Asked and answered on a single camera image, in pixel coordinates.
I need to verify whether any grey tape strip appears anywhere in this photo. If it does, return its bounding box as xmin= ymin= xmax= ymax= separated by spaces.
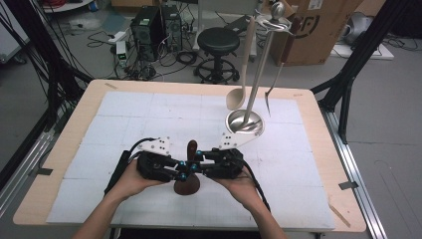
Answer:
xmin=337 ymin=180 xmax=360 ymax=191

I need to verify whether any aluminium rail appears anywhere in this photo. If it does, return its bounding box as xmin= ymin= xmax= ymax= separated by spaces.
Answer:
xmin=319 ymin=108 xmax=388 ymax=239
xmin=0 ymin=128 xmax=56 ymax=217

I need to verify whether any white round table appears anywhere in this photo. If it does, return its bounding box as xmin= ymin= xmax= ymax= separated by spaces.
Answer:
xmin=41 ymin=0 xmax=95 ymax=14

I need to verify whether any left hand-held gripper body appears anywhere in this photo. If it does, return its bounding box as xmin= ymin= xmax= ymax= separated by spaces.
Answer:
xmin=136 ymin=136 xmax=180 ymax=183

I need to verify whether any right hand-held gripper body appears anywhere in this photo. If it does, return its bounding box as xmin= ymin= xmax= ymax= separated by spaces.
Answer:
xmin=203 ymin=132 xmax=260 ymax=179

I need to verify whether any dark brown wooden rice paddle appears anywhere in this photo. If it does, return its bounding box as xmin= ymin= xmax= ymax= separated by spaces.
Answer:
xmin=173 ymin=139 xmax=202 ymax=196

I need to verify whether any small device with green display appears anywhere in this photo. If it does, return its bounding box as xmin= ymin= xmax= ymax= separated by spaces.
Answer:
xmin=115 ymin=40 xmax=128 ymax=66

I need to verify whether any wide black computer tower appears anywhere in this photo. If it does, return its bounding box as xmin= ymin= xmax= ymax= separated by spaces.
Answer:
xmin=129 ymin=5 xmax=167 ymax=63

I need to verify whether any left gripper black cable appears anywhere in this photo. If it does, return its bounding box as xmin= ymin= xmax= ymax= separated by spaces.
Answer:
xmin=104 ymin=136 xmax=157 ymax=197

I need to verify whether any grey rounded appliance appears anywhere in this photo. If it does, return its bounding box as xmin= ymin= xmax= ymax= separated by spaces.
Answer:
xmin=341 ymin=12 xmax=374 ymax=46

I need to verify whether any light wooden spoon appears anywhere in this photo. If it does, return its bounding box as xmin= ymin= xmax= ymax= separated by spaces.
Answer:
xmin=225 ymin=15 xmax=257 ymax=112

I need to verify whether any white metal stand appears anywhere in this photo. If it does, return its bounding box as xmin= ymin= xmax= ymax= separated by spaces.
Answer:
xmin=248 ymin=0 xmax=264 ymax=63

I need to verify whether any black flat device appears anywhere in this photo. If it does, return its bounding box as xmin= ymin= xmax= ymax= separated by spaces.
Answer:
xmin=223 ymin=14 xmax=252 ymax=34

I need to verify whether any narrow black computer tower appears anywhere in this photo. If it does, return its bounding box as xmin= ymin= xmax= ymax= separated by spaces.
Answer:
xmin=161 ymin=4 xmax=183 ymax=53

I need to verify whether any person's left hand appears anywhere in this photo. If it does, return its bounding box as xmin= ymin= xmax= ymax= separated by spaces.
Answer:
xmin=110 ymin=160 xmax=165 ymax=202

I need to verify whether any person's right hand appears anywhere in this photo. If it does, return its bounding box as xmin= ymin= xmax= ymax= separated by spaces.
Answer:
xmin=212 ymin=167 xmax=262 ymax=213

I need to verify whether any thin wooden stick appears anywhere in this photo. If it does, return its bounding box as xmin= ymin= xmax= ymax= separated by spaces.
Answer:
xmin=327 ymin=203 xmax=351 ymax=228

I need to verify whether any black round stool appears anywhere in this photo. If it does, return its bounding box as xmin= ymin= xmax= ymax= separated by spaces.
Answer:
xmin=193 ymin=27 xmax=241 ymax=85

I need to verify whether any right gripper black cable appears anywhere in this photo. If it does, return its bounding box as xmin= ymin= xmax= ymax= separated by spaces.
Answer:
xmin=241 ymin=158 xmax=272 ymax=213

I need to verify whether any white power strip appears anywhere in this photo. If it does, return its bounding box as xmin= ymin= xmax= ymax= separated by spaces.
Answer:
xmin=107 ymin=30 xmax=128 ymax=45

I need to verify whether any metal spatula with brown handle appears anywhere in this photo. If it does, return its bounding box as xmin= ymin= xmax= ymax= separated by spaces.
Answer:
xmin=264 ymin=15 xmax=303 ymax=118

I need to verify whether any white grid mat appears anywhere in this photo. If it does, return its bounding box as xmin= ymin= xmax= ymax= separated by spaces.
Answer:
xmin=46 ymin=91 xmax=336 ymax=232

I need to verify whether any black metal frame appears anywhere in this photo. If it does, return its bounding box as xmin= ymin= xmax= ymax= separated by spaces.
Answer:
xmin=311 ymin=0 xmax=412 ymax=144
xmin=0 ymin=0 xmax=95 ymax=192

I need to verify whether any large cardboard box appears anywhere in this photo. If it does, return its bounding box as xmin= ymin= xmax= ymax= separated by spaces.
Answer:
xmin=269 ymin=0 xmax=364 ymax=67

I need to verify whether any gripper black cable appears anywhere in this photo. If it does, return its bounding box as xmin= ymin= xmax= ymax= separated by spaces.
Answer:
xmin=241 ymin=158 xmax=272 ymax=213
xmin=104 ymin=136 xmax=157 ymax=197

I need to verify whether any black tape strip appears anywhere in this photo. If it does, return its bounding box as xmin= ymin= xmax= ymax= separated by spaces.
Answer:
xmin=28 ymin=167 xmax=53 ymax=177

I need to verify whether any metal utensil stand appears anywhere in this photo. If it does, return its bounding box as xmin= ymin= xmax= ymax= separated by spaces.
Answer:
xmin=225 ymin=1 xmax=302 ymax=139

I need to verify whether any tangle of black floor cables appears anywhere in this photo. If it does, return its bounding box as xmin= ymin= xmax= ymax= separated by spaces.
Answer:
xmin=87 ymin=29 xmax=200 ymax=82

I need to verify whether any white flat board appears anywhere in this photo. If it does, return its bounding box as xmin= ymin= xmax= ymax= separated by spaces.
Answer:
xmin=329 ymin=43 xmax=395 ymax=61

